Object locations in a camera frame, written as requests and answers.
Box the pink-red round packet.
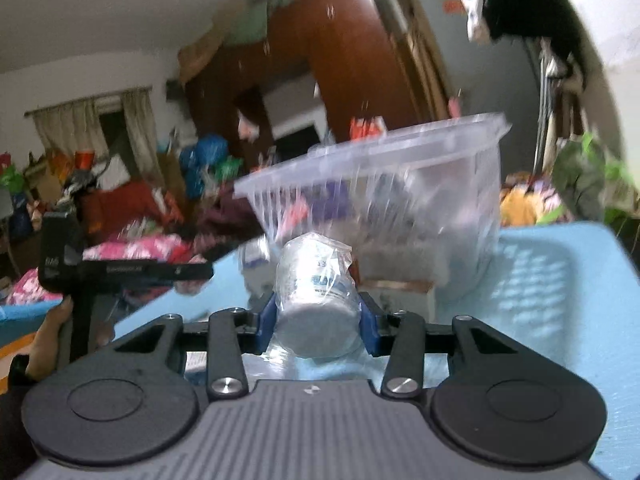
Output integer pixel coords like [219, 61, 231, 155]
[277, 197, 311, 233]

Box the yellow cloth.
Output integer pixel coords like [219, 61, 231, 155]
[500, 185, 541, 226]

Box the green bag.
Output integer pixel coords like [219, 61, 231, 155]
[220, 157, 246, 181]

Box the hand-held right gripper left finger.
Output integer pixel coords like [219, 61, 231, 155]
[112, 292, 278, 402]

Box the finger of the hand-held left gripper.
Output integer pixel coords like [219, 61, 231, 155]
[82, 260, 215, 288]

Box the white tissue packet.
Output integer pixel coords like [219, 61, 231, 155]
[240, 237, 273, 273]

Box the person's left hand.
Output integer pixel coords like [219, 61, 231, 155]
[24, 297, 76, 382]

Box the brown wooden wardrobe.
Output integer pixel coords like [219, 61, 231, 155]
[180, 0, 436, 196]

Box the grey door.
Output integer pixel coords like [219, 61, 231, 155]
[400, 0, 548, 128]

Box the beige curtain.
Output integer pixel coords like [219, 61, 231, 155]
[30, 100, 101, 161]
[122, 90, 161, 176]

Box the green grey cloth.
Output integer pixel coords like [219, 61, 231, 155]
[552, 132, 640, 221]

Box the plastic-wrapped white jar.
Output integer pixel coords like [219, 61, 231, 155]
[272, 232, 363, 360]

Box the purple box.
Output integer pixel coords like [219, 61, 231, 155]
[310, 180, 351, 221]

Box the maroon garment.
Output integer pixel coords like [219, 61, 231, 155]
[192, 182, 263, 256]

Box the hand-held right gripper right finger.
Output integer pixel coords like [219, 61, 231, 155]
[356, 291, 546, 401]

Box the blue net bag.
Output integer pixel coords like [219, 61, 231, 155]
[180, 135, 231, 196]

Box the red garment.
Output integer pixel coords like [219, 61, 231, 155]
[80, 180, 186, 241]

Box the white plastic basket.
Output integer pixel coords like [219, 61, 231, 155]
[234, 112, 513, 291]

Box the orange plastic bag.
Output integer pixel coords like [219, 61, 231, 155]
[350, 116, 388, 140]

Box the pink printed cloth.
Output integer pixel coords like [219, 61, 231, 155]
[10, 235, 201, 306]

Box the black monitor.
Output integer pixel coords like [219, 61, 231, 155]
[272, 122, 326, 161]

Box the black garment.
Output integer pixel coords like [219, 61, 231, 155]
[482, 0, 591, 93]

